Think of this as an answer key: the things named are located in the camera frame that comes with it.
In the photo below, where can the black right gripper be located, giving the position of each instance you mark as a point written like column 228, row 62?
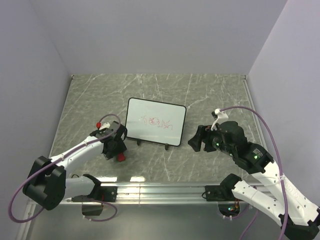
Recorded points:
column 208, row 132

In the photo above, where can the aluminium front rail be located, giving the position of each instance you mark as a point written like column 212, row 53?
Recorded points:
column 150, row 211

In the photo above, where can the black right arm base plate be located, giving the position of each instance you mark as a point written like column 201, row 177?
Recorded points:
column 213, row 193

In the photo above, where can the small black-framed whiteboard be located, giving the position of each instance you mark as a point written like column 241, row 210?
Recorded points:
column 154, row 121

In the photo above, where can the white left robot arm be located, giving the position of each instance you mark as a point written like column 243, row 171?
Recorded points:
column 51, row 177

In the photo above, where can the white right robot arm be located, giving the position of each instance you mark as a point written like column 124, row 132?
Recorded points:
column 288, row 207

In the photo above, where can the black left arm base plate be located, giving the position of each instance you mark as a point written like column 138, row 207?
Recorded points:
column 107, row 193

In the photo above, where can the red and black eraser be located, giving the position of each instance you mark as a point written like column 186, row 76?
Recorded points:
column 121, row 157

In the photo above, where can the aluminium rail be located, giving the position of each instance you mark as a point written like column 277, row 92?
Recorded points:
column 150, row 211
column 256, row 118

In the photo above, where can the aluminium right side rail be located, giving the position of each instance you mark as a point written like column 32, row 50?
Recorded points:
column 256, row 118

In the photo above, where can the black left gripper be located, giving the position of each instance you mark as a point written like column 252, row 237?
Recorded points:
column 121, row 148

